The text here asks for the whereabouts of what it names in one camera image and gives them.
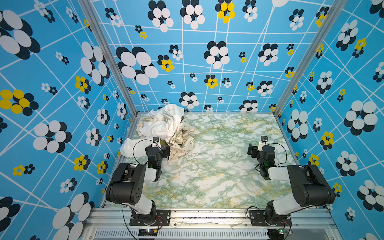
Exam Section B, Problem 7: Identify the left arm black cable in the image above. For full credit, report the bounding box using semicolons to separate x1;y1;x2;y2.
131;138;155;166

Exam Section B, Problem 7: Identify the right aluminium corner post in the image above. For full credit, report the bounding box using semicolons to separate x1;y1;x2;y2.
274;0;348;118

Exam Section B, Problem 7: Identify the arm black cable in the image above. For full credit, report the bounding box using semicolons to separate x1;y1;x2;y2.
131;138;155;166
268;142;288;168

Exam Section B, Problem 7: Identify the cream patterned cloth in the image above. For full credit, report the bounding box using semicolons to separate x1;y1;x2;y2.
137;115;195;160

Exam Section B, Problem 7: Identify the aluminium corner post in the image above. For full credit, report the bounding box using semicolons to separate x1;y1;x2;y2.
274;0;348;118
79;0;138;119

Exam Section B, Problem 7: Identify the left aluminium corner post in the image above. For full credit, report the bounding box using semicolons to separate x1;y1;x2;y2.
79;0;138;119

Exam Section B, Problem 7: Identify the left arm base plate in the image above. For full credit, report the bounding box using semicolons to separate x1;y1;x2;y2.
129;210;171;227

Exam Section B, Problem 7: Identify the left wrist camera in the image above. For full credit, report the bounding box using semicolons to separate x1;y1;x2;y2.
153;137;160;148

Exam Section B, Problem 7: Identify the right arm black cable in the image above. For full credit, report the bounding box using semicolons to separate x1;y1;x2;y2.
268;142;288;168

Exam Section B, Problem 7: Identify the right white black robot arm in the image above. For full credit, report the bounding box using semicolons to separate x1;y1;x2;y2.
247;144;335;226

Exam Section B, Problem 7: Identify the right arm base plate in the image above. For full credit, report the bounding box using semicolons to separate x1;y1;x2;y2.
248;210;292;228

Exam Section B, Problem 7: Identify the white cloth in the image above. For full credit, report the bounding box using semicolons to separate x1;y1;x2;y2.
120;104;185;158

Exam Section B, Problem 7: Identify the aluminium front rail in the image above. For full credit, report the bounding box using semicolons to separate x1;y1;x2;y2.
81;208;342;240

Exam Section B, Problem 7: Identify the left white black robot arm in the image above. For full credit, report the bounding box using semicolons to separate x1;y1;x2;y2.
106;137;170;226

